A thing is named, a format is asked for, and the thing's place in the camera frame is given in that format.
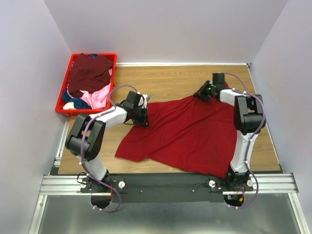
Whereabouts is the red plastic bin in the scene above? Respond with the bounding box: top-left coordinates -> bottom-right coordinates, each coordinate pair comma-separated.
55,53 -> 117,116

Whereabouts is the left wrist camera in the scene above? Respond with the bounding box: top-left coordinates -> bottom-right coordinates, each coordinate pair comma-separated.
138,94 -> 150,108

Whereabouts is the pink t-shirt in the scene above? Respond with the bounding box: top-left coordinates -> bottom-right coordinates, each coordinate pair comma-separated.
81,79 -> 112,110

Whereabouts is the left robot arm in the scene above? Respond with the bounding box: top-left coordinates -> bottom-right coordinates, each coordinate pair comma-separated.
65,91 -> 150,193

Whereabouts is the maroon t-shirt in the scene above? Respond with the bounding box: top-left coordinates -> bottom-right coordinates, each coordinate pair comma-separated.
68,53 -> 113,98

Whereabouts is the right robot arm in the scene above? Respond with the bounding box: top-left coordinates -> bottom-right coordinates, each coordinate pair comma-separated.
194,73 -> 266,191

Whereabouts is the white garment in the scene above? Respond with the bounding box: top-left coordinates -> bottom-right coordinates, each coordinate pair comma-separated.
63,102 -> 75,110

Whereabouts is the red t-shirt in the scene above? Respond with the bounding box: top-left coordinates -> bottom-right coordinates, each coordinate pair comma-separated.
115,96 -> 237,179

